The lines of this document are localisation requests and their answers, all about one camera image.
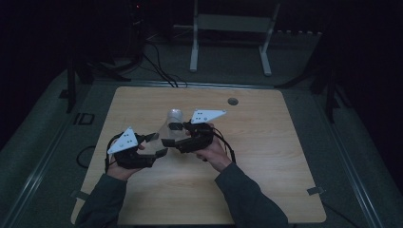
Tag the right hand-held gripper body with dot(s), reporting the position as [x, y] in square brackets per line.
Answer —
[198, 139]

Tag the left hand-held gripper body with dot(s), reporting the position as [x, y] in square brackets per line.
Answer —
[133, 160]

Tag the clear plastic bottle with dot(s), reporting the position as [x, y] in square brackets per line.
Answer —
[174, 116]

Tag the person's left hand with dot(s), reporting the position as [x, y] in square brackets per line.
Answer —
[118, 173]

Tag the person's right hand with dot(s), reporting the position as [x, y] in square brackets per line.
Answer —
[215, 156]

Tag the round table grommet hole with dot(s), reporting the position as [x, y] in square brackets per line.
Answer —
[233, 101]

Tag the grey tape piece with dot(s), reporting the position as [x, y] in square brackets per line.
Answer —
[315, 190]
[80, 195]

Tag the black metal stand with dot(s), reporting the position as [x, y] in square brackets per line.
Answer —
[331, 95]
[71, 91]

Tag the dark computer tower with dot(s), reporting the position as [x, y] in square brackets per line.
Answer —
[137, 28]

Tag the white power strip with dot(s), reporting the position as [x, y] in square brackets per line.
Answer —
[299, 32]

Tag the metal floor rail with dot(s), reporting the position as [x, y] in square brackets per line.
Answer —
[358, 186]
[31, 180]
[221, 85]

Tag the white metal stand frame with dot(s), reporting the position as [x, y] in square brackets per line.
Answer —
[194, 47]

